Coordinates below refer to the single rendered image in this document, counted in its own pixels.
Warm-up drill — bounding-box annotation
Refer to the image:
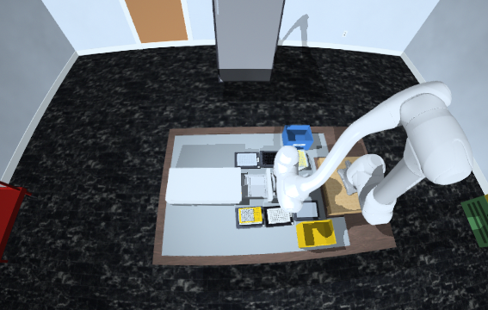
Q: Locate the light grey bench mat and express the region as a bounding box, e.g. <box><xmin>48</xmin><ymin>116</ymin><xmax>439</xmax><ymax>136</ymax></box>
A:
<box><xmin>162</xmin><ymin>133</ymin><xmax>350</xmax><ymax>256</ymax></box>

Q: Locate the blue open-top bin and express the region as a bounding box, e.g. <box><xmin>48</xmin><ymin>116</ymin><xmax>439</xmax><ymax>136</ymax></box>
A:
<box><xmin>281</xmin><ymin>125</ymin><xmax>313</xmax><ymax>151</ymax></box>

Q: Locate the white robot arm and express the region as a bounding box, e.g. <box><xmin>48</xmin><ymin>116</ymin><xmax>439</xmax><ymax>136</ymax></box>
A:
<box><xmin>273</xmin><ymin>81</ymin><xmax>473</xmax><ymax>225</ymax></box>

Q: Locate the yellow bin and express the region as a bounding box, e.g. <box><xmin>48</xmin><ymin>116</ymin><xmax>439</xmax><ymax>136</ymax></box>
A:
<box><xmin>296</xmin><ymin>220</ymin><xmax>336</xmax><ymax>248</ymax></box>

